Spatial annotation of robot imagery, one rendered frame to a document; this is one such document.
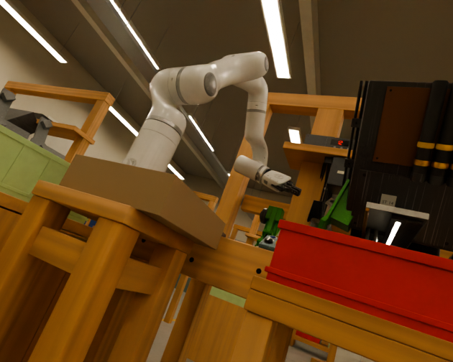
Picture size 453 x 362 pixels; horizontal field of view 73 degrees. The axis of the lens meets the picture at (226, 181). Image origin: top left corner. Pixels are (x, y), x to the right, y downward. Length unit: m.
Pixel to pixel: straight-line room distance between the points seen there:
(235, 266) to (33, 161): 0.70
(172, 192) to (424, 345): 0.50
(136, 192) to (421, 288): 0.56
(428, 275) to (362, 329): 0.14
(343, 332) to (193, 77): 0.75
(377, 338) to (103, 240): 0.53
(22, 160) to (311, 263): 0.88
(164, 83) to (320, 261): 0.72
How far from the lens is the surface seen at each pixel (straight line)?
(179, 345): 1.68
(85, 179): 0.83
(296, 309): 0.56
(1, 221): 1.06
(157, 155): 0.89
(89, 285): 0.70
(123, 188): 0.74
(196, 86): 0.96
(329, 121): 1.82
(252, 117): 1.42
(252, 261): 0.94
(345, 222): 1.18
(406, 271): 0.59
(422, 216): 1.01
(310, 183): 1.64
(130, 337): 0.92
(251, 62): 1.27
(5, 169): 1.10
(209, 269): 0.98
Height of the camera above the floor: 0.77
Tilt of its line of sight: 18 degrees up
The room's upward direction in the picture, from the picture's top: 20 degrees clockwise
